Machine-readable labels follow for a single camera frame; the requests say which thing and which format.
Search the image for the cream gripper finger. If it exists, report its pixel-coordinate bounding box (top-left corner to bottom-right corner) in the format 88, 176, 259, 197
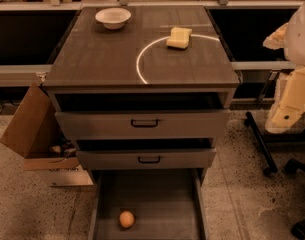
263, 23, 288, 50

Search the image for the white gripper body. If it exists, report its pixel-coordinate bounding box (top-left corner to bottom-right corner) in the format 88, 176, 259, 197
265, 66, 305, 134

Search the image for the orange fruit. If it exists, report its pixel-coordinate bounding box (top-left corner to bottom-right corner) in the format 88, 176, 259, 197
119, 211, 135, 229

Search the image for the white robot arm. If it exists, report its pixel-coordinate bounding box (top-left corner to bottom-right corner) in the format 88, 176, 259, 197
263, 1, 305, 134

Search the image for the grey drawer cabinet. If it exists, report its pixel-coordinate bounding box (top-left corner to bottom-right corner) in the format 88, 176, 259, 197
42, 5, 242, 185

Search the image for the open bottom drawer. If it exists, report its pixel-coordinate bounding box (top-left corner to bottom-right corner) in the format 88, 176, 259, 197
88, 169, 206, 240

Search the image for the yellow sponge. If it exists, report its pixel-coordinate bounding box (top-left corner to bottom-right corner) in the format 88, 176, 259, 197
166, 27, 192, 49

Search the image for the black chair base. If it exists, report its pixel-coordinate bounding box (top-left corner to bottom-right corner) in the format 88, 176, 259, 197
284, 158, 305, 240

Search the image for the white bowl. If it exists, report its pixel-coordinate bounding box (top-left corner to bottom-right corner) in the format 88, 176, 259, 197
95, 8, 131, 30

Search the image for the brown cardboard box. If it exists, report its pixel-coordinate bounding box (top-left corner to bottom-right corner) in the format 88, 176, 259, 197
0, 83, 93, 187

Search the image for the top drawer with handle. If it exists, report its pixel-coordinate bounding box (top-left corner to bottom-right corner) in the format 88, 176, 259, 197
55, 109, 230, 140

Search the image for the drawer with handle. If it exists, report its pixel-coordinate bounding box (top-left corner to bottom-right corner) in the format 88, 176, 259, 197
55, 109, 230, 140
77, 148, 216, 170

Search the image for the middle drawer with handle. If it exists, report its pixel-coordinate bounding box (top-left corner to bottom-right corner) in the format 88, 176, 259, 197
77, 148, 216, 170

